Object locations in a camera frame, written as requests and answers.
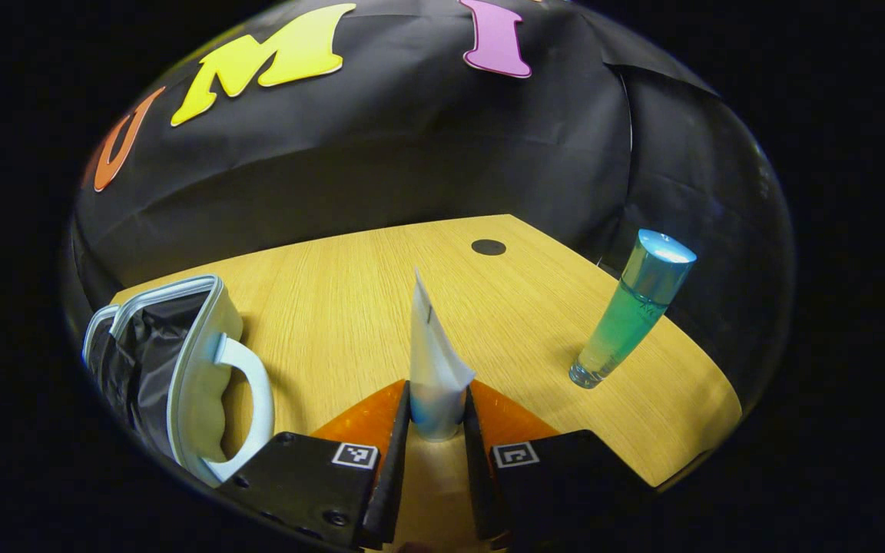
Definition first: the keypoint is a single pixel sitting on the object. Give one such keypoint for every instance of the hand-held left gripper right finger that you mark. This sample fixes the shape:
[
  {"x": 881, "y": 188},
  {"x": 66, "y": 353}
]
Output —
[{"x": 479, "y": 491}]

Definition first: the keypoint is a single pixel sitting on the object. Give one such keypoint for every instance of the white hard-shell suitcase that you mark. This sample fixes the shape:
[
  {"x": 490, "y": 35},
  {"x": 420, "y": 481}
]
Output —
[{"x": 197, "y": 369}]

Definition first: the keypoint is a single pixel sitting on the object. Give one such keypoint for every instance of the blue-green lotion bottle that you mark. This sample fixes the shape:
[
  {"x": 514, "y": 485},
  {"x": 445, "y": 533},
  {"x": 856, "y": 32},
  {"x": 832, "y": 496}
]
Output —
[{"x": 634, "y": 307}]

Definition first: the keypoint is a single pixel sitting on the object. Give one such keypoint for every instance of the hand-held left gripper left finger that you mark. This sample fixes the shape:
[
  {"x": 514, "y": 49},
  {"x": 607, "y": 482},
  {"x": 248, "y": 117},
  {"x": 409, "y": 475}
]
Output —
[{"x": 392, "y": 491}]

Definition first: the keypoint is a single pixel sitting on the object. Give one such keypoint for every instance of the white and blue cream tube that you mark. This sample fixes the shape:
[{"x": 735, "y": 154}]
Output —
[{"x": 431, "y": 361}]

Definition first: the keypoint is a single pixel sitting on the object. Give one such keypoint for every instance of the black round table grommet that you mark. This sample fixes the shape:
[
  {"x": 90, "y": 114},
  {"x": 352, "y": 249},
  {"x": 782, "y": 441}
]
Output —
[{"x": 488, "y": 247}]

